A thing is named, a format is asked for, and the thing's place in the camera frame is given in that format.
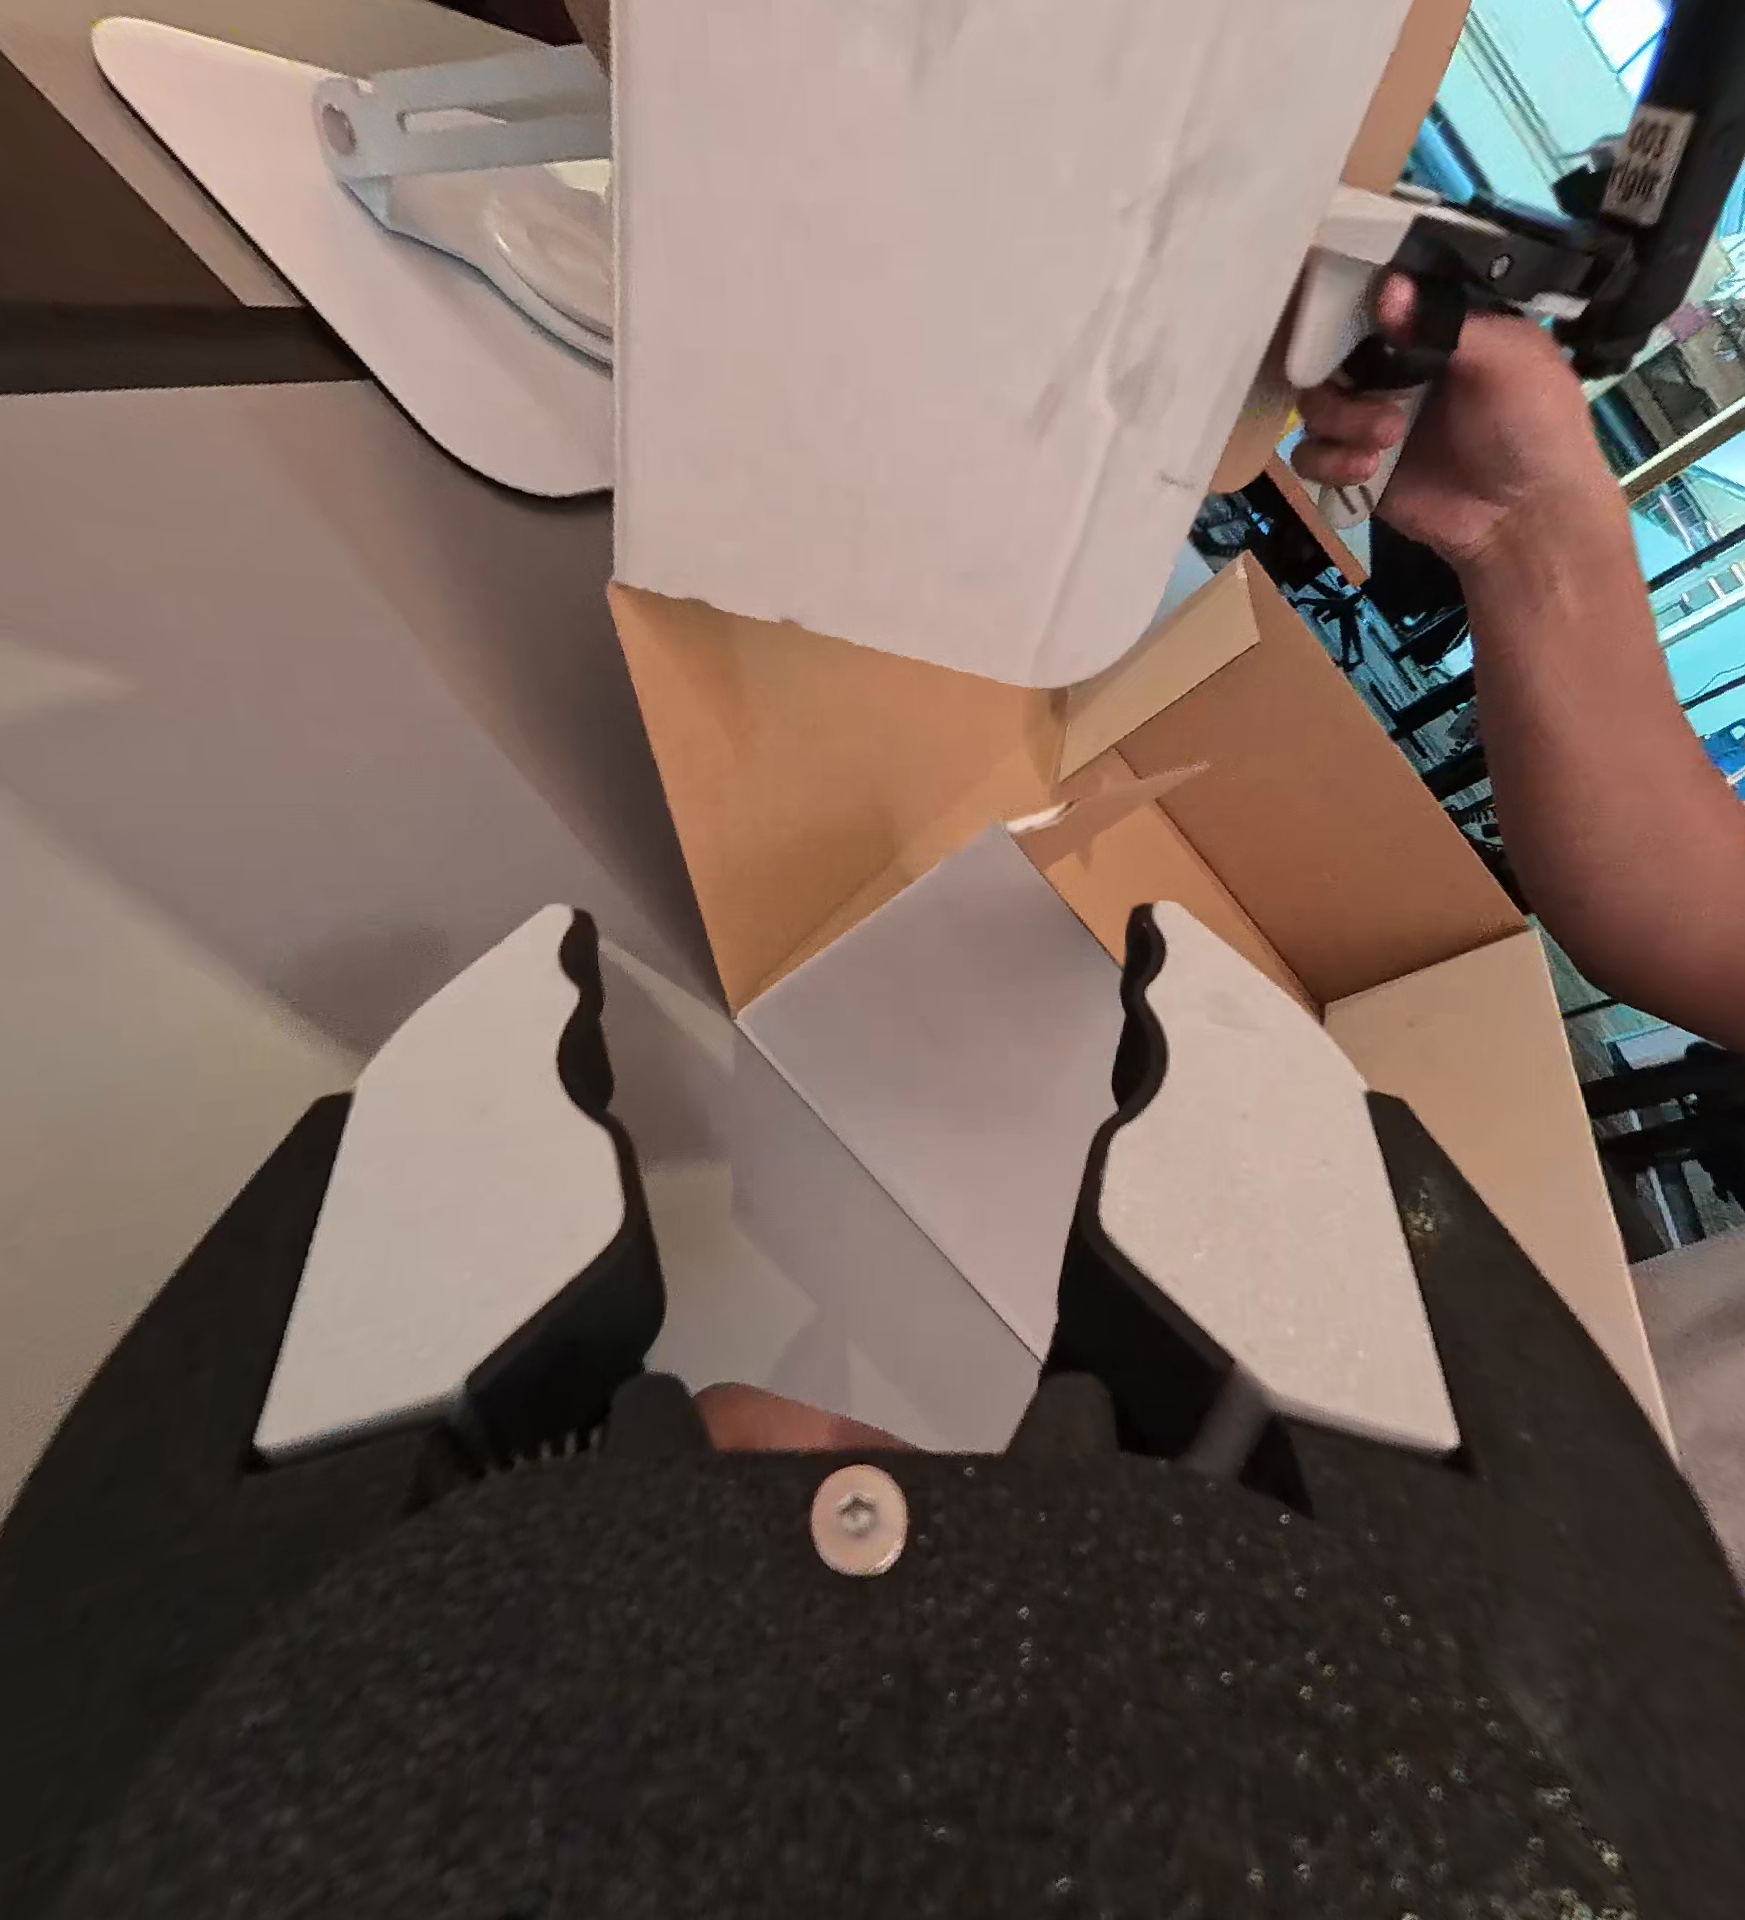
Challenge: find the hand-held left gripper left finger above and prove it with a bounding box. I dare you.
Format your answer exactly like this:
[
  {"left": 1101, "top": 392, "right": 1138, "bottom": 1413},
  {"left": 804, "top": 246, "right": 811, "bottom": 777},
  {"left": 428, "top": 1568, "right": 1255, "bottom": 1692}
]
[{"left": 254, "top": 900, "right": 668, "bottom": 1469}]

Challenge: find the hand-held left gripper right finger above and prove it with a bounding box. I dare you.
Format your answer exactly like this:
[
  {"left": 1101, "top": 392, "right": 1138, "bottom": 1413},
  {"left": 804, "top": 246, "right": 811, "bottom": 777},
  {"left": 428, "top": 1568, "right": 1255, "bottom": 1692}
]
[{"left": 1042, "top": 900, "right": 1462, "bottom": 1481}]

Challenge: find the white cardboard box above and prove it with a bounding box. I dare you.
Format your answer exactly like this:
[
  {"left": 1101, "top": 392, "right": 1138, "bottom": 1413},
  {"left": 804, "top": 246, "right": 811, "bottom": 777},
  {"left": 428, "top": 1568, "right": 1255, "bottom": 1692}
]
[{"left": 605, "top": 0, "right": 1680, "bottom": 1454}]

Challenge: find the person's right forearm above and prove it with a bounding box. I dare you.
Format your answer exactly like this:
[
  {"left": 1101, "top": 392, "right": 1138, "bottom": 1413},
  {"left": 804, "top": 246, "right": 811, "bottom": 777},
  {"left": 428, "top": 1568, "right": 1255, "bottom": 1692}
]
[{"left": 1458, "top": 434, "right": 1745, "bottom": 1059}]

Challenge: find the person's right hand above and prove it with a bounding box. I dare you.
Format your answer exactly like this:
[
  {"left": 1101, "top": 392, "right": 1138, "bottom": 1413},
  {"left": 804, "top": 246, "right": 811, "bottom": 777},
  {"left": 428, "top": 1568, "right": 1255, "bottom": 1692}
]
[{"left": 1286, "top": 275, "right": 1613, "bottom": 566}]

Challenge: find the black metal frame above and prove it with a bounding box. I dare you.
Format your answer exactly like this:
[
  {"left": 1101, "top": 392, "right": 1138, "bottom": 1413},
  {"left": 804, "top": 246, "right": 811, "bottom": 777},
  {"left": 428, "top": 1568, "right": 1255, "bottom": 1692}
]
[{"left": 1576, "top": 1041, "right": 1745, "bottom": 1262}]

